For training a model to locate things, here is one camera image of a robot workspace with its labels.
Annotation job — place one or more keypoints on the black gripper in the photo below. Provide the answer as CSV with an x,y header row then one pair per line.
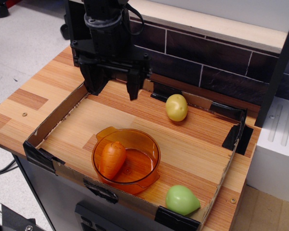
x,y
108,50

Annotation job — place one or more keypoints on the orange toy carrot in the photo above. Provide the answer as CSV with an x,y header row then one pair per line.
x,y
112,159

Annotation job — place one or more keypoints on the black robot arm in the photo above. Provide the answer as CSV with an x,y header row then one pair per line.
x,y
100,9

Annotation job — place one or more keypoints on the orange transparent plastic pot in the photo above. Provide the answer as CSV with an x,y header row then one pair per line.
x,y
140,169

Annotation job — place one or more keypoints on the dark brick backsplash panel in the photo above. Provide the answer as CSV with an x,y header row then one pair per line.
x,y
221,55

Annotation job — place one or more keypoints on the yellow toy potato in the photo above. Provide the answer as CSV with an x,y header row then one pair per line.
x,y
176,107

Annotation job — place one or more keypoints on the black chair caster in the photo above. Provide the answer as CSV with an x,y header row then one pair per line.
x,y
4,12

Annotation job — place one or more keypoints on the green toy pear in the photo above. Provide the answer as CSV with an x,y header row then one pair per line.
x,y
181,200

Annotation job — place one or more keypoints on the white ribbed sink unit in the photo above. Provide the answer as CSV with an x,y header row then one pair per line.
x,y
269,169

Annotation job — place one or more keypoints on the black upright post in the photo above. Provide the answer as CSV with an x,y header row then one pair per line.
x,y
274,84

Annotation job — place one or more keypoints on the black bracket with screw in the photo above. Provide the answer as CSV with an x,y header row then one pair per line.
x,y
12,221

